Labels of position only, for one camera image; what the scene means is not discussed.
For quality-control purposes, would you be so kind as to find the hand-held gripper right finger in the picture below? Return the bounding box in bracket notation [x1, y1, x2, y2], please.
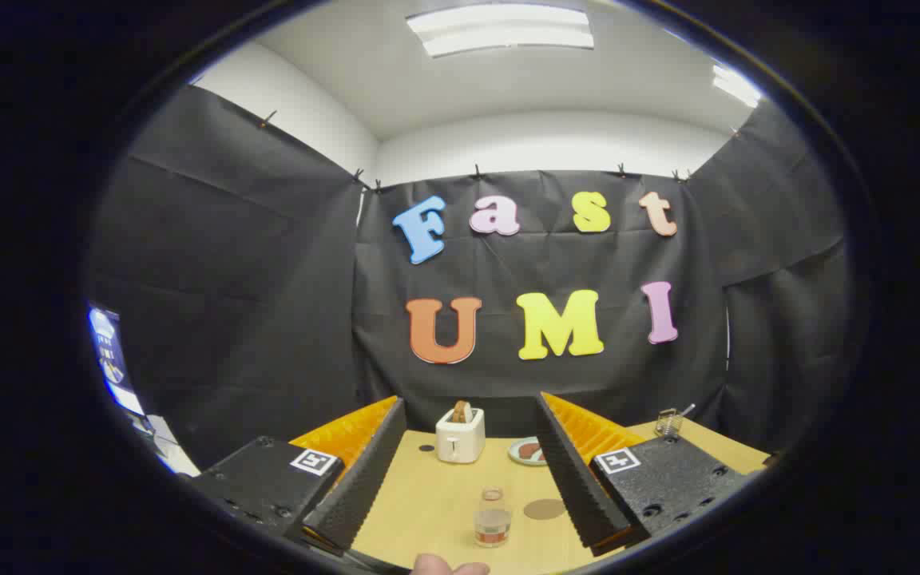
[536, 391, 752, 557]

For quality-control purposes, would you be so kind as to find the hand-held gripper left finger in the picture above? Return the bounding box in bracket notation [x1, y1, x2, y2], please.
[187, 395, 409, 560]

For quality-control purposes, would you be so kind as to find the clear plastic juice bottle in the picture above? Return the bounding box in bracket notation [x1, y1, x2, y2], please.
[474, 487, 513, 548]

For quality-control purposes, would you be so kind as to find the pale green plate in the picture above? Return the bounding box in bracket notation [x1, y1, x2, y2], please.
[508, 438, 549, 466]

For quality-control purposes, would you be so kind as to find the wooden table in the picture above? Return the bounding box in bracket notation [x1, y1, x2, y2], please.
[348, 419, 772, 574]

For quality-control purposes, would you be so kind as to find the white toaster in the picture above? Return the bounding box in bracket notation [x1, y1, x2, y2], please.
[435, 407, 486, 465]

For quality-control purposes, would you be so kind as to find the black backdrop cloth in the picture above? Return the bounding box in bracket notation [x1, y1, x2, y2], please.
[85, 84, 852, 472]

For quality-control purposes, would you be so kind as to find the computer monitor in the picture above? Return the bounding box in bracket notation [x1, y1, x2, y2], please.
[89, 303, 147, 416]

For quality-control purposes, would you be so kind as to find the small ceiling light panel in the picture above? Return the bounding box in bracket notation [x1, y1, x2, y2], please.
[712, 64, 763, 109]

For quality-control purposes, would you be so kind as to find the long ceiling light panel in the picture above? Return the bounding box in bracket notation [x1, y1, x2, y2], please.
[406, 4, 595, 58]

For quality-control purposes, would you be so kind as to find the wire mesh holder with spoon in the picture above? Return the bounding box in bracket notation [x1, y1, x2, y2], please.
[655, 403, 696, 438]

